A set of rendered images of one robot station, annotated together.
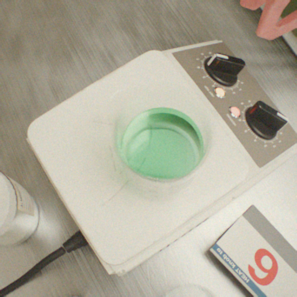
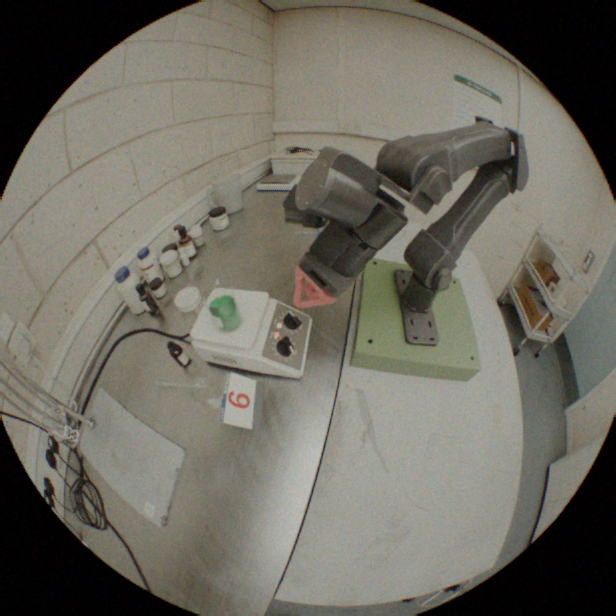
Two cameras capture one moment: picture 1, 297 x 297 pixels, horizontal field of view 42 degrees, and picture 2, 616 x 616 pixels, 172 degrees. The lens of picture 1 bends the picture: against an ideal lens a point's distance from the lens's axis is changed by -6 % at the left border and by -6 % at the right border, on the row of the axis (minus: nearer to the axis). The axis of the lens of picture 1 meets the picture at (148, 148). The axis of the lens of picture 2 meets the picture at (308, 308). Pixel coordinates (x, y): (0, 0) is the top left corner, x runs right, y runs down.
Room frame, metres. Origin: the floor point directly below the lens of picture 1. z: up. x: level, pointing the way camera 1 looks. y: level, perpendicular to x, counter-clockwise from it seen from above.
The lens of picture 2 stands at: (-0.01, -0.25, 1.28)
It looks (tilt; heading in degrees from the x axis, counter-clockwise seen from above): 49 degrees down; 40
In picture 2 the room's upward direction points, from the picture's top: straight up
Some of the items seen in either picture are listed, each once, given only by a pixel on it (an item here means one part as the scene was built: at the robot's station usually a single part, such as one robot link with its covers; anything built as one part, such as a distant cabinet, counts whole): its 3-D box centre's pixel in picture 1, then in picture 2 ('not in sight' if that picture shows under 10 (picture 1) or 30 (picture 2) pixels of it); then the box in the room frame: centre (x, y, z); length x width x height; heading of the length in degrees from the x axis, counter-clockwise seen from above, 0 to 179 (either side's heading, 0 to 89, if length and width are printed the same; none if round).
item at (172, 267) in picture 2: not in sight; (171, 264); (0.08, 0.37, 0.93); 0.06 x 0.06 x 0.07
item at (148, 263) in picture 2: not in sight; (149, 266); (0.02, 0.40, 0.96); 0.06 x 0.06 x 0.11
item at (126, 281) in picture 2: not in sight; (131, 289); (-0.06, 0.33, 0.96); 0.07 x 0.07 x 0.13
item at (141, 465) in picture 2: not in sight; (119, 452); (-0.31, 0.00, 0.91); 0.30 x 0.20 x 0.01; 116
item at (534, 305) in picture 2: not in sight; (548, 289); (2.04, -1.40, 0.59); 0.65 x 0.48 x 0.93; 26
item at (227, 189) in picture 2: not in sight; (225, 195); (0.44, 0.59, 0.97); 0.18 x 0.13 x 0.15; 8
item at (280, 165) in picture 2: not in sight; (301, 161); (1.12, 0.77, 0.97); 0.37 x 0.31 x 0.14; 27
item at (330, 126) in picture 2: not in sight; (408, 138); (1.59, 0.23, 1.23); 1.90 x 0.06 x 0.10; 116
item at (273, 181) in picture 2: not in sight; (284, 181); (0.82, 0.62, 0.92); 0.26 x 0.19 x 0.05; 119
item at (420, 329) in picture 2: not in sight; (421, 291); (0.35, -0.23, 1.00); 0.20 x 0.07 x 0.08; 32
